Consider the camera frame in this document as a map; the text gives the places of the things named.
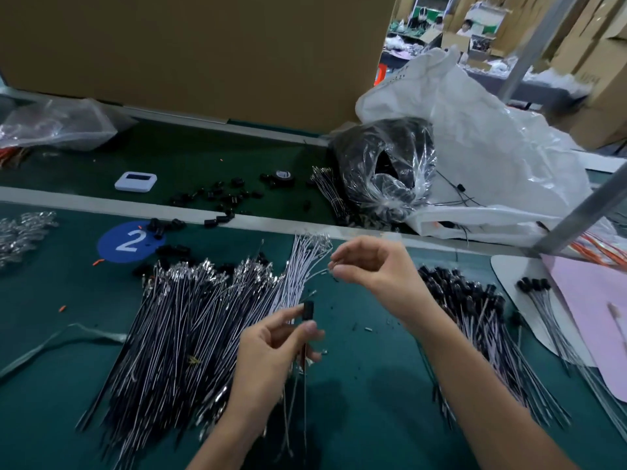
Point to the person's left hand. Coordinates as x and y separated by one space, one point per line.
266 372

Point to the person's right hand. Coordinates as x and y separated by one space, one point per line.
382 274

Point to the small black cap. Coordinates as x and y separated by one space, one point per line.
308 310

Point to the black plastic caps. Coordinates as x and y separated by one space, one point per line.
211 200

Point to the person's right forearm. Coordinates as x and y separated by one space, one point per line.
490 396

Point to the clear bag with black contents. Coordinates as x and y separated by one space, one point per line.
384 166

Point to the large white plastic sack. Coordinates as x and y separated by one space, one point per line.
490 142

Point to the blue round number sticker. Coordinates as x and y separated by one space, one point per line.
127 241

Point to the clear plastic strip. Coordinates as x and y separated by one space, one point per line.
54 347

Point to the pink paper sheet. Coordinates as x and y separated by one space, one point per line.
603 323

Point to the small white timer device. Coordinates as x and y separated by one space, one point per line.
135 181

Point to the brown cardboard panel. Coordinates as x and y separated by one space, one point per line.
196 58

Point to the stack of cardboard boxes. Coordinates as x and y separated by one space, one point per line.
600 63

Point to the crumpled clear plastic bag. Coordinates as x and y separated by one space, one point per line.
54 124

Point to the grey metal frame post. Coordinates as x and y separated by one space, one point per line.
586 215
534 49

